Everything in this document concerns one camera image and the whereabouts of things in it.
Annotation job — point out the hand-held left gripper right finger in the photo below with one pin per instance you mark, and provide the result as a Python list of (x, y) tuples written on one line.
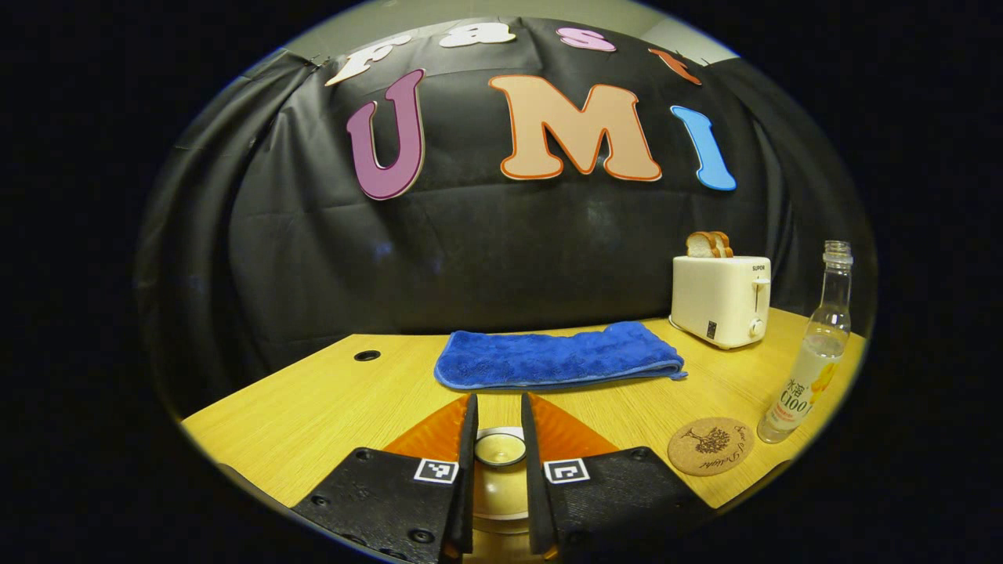
[(619, 493)]

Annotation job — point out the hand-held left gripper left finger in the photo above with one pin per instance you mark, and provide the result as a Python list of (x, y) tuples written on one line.
[(376, 501)]

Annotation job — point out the round cork coaster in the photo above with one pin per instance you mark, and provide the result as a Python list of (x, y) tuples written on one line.
[(711, 446)]

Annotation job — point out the cream teacup lid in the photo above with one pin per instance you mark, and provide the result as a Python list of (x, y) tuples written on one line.
[(500, 486)]

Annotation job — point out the cream teacup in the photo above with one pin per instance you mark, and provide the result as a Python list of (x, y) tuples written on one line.
[(501, 527)]

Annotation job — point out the clear glass water bottle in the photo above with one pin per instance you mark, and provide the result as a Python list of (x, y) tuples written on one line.
[(815, 360)]

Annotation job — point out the blue folded towel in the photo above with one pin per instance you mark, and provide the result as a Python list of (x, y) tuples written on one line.
[(556, 356)]

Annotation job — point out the white toaster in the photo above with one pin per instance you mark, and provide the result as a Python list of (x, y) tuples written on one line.
[(717, 301)]

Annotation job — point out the toast bread slice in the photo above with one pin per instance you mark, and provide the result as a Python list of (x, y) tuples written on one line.
[(726, 244), (700, 245)]

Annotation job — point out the black backdrop cloth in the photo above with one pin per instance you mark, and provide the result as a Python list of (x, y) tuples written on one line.
[(486, 251)]

